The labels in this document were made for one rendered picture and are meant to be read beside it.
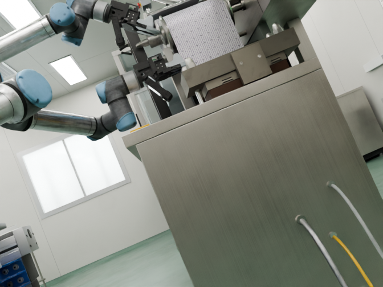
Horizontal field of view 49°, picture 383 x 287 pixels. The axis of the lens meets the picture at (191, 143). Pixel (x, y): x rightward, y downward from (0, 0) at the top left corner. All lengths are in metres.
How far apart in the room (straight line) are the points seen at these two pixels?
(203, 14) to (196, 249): 0.87
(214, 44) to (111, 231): 5.81
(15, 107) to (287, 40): 0.86
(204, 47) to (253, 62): 0.28
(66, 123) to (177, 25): 0.55
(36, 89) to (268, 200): 0.74
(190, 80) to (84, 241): 6.06
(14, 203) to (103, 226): 1.49
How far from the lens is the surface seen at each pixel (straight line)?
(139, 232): 7.15
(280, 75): 1.36
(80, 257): 7.33
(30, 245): 1.53
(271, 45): 1.45
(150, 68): 1.58
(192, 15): 1.66
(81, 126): 1.54
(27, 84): 1.25
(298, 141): 1.34
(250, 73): 1.39
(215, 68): 1.39
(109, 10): 1.69
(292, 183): 1.33
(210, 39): 1.63
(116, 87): 1.55
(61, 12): 1.56
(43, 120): 1.45
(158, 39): 1.93
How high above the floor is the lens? 0.71
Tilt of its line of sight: 4 degrees up
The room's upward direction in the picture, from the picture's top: 23 degrees counter-clockwise
